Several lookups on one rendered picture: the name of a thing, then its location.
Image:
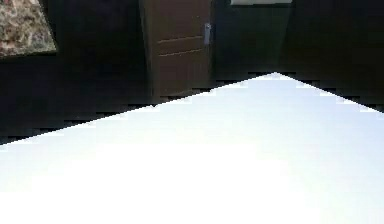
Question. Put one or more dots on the floral framed picture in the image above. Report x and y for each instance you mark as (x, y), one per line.
(22, 28)

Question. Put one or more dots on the brown room door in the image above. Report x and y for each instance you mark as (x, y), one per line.
(178, 56)

